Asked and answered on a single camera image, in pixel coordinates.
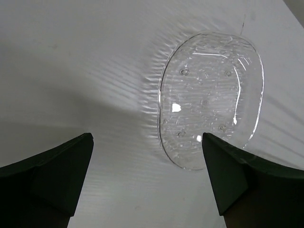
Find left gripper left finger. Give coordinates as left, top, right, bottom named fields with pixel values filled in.
left=0, top=133, right=94, bottom=228

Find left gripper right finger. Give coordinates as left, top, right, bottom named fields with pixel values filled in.
left=202, top=133, right=304, bottom=228

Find clear glass plate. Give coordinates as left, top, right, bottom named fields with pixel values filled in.
left=158, top=31, right=265, bottom=171

